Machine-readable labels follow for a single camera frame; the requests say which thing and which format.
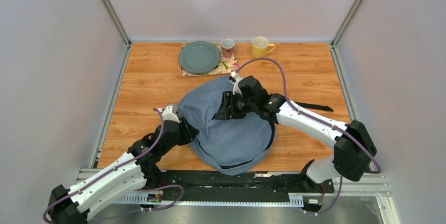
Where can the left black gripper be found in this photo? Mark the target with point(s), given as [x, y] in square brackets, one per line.
[189, 132]

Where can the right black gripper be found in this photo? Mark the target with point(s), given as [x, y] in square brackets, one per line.
[224, 112]

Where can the blue fabric backpack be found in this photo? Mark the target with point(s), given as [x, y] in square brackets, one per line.
[230, 146]

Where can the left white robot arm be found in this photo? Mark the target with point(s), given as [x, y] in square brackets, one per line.
[134, 170]

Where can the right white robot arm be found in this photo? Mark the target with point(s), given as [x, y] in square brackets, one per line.
[353, 148]

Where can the floral serving tray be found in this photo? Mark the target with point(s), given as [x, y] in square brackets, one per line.
[225, 66]

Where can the green ceramic plate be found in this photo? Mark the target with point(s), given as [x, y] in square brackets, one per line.
[199, 57]

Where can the pink patterned mug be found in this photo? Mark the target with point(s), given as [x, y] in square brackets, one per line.
[227, 46]

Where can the yellow ceramic mug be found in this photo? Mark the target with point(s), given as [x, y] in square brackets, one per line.
[261, 47]

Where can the aluminium frame rail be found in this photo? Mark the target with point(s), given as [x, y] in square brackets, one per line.
[366, 201]

